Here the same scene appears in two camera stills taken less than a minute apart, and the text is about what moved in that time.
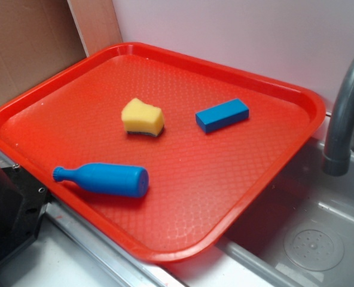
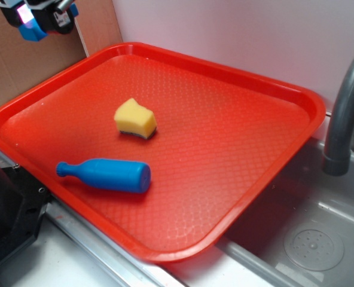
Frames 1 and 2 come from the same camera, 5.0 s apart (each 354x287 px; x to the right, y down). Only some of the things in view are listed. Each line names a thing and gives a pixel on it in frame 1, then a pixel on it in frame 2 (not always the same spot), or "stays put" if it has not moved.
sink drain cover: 314,246 stays put
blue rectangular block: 222,115 to 31,31
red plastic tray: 161,153 stays put
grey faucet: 352,89 stays put
